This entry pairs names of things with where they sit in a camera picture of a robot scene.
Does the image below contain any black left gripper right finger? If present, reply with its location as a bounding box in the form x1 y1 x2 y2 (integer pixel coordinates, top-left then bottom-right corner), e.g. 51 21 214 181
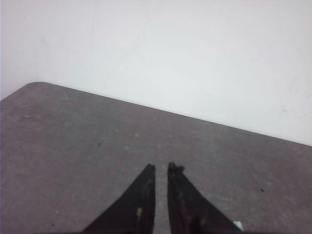
167 162 242 234

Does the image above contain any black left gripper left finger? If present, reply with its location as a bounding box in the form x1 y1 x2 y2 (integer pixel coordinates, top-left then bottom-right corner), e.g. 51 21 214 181
82 164 156 234

